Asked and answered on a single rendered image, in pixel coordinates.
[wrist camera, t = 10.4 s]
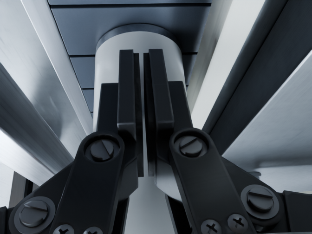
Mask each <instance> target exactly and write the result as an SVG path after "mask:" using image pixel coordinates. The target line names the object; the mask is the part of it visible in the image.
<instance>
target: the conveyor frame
mask: <svg viewBox="0 0 312 234"><path fill-rule="evenodd" d="M20 1H21V3H22V5H23V7H24V9H25V11H26V13H27V15H28V17H29V19H30V21H31V23H32V25H33V27H34V29H35V31H36V33H37V35H38V37H39V39H40V41H41V43H42V45H43V47H44V49H45V51H46V54H47V56H48V58H49V60H50V62H51V64H52V66H53V68H54V70H55V72H56V74H57V76H58V78H59V80H60V82H61V84H62V86H63V88H64V90H65V92H66V94H67V96H68V98H69V100H70V102H71V104H72V106H73V108H74V110H75V112H76V114H77V116H78V118H79V120H80V122H81V124H82V126H83V128H84V130H85V132H86V134H87V135H89V134H91V133H93V118H92V115H91V112H90V109H89V107H88V104H87V101H86V99H85V96H84V94H83V91H82V88H81V86H80V83H79V81H78V78H77V75H76V73H75V70H74V68H73V65H72V62H71V60H70V55H69V54H68V52H67V49H66V47H65V44H64V41H63V39H62V36H61V34H60V31H59V28H58V25H57V23H56V20H55V18H54V15H53V13H52V10H51V6H52V5H50V4H49V2H48V0H20Z"/></svg>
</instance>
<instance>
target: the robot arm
mask: <svg viewBox="0 0 312 234"><path fill-rule="evenodd" d="M143 79H144V115H145V130H146V145H147V160H148V175H149V177H150V176H153V177H154V184H155V185H156V187H158V188H159V189H160V190H161V191H162V192H164V193H165V199H166V203H167V206H168V210H169V214H170V218H171V221H172V225H173V229H174V232H175V234H312V195H311V194H305V193H299V192H293V191H287V190H284V191H283V192H282V193H280V192H276V191H275V190H274V189H273V188H271V187H270V186H269V185H267V184H265V183H264V182H262V181H261V180H259V179H258V178H256V177H254V176H253V175H251V174H250V173H248V172H246V171H245V170H243V169H241V168H240V167H238V166H237V165H235V164H233V163H232V162H230V161H229V160H227V159H226V158H224V157H222V156H220V154H219V152H218V150H217V148H216V146H215V144H214V142H213V140H212V138H211V137H210V135H209V134H207V133H206V132H205V131H203V130H201V129H199V128H194V127H193V123H192V119H191V114H190V110H189V105H188V101H187V96H186V92H185V88H184V84H183V81H168V79H167V73H166V67H165V62H164V56H163V49H149V53H143ZM139 177H144V170H143V116H142V98H141V81H140V64H139V53H134V52H133V49H128V50H119V75H118V83H102V84H101V89H100V98H99V107H98V116H97V128H96V132H93V133H91V134H89V135H88V136H86V137H85V138H84V139H83V140H82V142H81V143H80V145H79V147H78V150H77V153H76V156H75V159H74V161H73V162H71V163H70V164H69V165H67V166H66V167H65V168H63V169H62V170H61V171H59V172H58V173H57V174H56V175H54V176H53V177H52V178H50V179H49V180H48V181H46V182H45V183H43V184H42V185H41V186H39V187H38V188H37V189H35V190H34V191H33V192H32V193H30V194H29V195H28V196H26V197H25V198H24V199H22V200H21V201H20V202H19V203H18V204H17V205H16V206H15V207H12V208H7V207H6V206H3V207H0V234H124V232H125V225H126V220H127V213H128V207H129V201H130V195H131V194H132V193H133V192H134V191H135V190H136V189H137V188H138V178H139Z"/></svg>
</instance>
